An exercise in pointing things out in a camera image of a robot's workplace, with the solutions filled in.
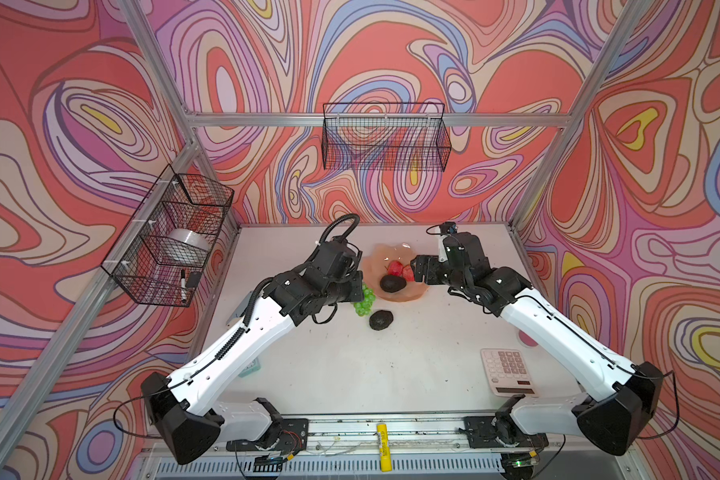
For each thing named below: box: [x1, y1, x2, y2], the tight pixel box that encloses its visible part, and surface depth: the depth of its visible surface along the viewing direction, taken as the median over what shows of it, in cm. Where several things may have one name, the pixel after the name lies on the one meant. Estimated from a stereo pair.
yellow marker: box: [376, 423, 393, 473], surface depth 71 cm
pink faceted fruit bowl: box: [363, 241, 428, 302], surface depth 101 cm
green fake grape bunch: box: [353, 283, 377, 317], surface depth 75 cm
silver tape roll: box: [160, 228, 211, 266], surface depth 73 cm
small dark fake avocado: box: [369, 310, 394, 331], surface depth 92 cm
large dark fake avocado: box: [380, 275, 407, 293], surface depth 100 cm
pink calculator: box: [480, 349, 539, 398], surface depth 84 cm
